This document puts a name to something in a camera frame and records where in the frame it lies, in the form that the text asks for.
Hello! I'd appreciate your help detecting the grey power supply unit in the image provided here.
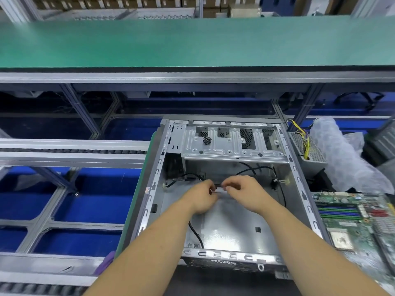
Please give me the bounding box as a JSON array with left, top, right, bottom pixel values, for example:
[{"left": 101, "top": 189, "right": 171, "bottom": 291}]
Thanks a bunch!
[{"left": 285, "top": 117, "right": 328, "bottom": 180}]

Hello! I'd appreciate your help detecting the person's left forearm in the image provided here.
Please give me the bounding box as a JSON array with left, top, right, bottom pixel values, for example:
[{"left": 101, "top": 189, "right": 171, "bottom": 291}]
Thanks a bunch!
[{"left": 83, "top": 198, "right": 200, "bottom": 296}]

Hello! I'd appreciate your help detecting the black cable loop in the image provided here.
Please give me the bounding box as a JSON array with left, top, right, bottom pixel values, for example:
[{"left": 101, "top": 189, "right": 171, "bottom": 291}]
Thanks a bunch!
[{"left": 333, "top": 90, "right": 378, "bottom": 110}]

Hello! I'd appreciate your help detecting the person's left hand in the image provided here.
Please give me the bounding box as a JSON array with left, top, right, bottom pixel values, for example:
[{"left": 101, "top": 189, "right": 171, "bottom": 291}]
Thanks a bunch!
[{"left": 184, "top": 178, "right": 219, "bottom": 215}]

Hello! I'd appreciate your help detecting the small purple object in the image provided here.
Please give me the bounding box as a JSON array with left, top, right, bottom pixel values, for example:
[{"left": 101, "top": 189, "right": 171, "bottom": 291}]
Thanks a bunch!
[{"left": 94, "top": 250, "right": 116, "bottom": 275}]

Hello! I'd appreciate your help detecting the stack of cardboard boxes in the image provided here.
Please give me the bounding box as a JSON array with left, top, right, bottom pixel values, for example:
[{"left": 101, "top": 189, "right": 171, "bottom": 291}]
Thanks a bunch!
[{"left": 31, "top": 0, "right": 263, "bottom": 17}]

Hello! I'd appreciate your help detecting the green motherboard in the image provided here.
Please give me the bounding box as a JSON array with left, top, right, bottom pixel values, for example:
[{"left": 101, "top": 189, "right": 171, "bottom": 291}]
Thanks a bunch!
[{"left": 311, "top": 192, "right": 395, "bottom": 296}]

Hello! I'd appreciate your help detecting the white bubble wrap bag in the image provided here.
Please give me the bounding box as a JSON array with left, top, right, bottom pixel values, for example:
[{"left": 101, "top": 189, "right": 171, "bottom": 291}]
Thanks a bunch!
[{"left": 310, "top": 116, "right": 395, "bottom": 195}]

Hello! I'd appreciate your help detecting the aluminium roller conveyor rail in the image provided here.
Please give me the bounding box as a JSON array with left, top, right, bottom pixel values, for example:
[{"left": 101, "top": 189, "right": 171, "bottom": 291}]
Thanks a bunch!
[{"left": 0, "top": 137, "right": 150, "bottom": 169}]

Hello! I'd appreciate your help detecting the green conveyor belt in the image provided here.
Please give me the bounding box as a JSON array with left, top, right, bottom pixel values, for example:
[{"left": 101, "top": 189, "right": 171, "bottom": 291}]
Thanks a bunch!
[{"left": 0, "top": 15, "right": 395, "bottom": 72}]

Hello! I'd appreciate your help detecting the person's right hand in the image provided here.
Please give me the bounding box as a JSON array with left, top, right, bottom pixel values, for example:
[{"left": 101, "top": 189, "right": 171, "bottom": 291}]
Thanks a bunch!
[{"left": 221, "top": 175, "right": 274, "bottom": 215}]

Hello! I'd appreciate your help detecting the grey computer tower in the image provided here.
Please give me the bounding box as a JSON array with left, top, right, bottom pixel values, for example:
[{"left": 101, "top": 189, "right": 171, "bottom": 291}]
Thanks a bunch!
[{"left": 369, "top": 117, "right": 395, "bottom": 165}]

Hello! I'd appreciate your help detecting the black and silver computer case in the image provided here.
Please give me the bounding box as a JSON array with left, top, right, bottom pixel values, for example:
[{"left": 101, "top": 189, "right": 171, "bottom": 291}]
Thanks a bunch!
[{"left": 132, "top": 118, "right": 331, "bottom": 282}]

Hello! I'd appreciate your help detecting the person's right forearm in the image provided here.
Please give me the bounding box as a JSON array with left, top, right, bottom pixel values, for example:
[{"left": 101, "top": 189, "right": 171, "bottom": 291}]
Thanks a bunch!
[{"left": 259, "top": 200, "right": 390, "bottom": 296}]

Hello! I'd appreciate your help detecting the small gold CPU chip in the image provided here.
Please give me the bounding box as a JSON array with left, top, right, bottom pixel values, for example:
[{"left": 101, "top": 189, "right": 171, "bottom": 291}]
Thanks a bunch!
[{"left": 330, "top": 230, "right": 356, "bottom": 252}]

